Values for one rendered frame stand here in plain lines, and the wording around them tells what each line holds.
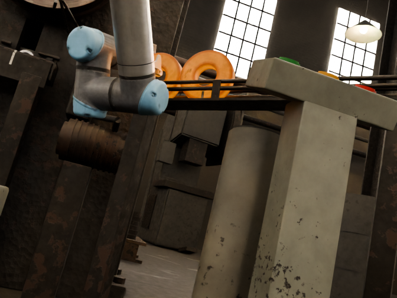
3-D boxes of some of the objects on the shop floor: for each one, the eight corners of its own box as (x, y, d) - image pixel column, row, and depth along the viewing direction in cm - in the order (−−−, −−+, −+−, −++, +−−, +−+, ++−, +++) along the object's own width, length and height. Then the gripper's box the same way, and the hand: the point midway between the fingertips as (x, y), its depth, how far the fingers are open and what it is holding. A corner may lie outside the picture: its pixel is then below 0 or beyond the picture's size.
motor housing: (12, 301, 109) (68, 120, 120) (90, 315, 113) (138, 141, 124) (1, 313, 96) (65, 110, 107) (90, 328, 101) (143, 133, 112)
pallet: (-39, 224, 253) (-16, 159, 262) (-4, 221, 332) (13, 171, 341) (142, 264, 274) (157, 202, 283) (134, 252, 353) (146, 204, 362)
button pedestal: (165, 430, 60) (246, 65, 73) (302, 447, 65) (357, 103, 78) (189, 505, 45) (287, 26, 57) (367, 520, 50) (421, 77, 62)
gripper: (137, 35, 94) (176, 52, 114) (106, 33, 98) (149, 51, 117) (133, 71, 95) (172, 81, 115) (103, 68, 98) (146, 79, 118)
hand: (158, 75), depth 115 cm, fingers closed
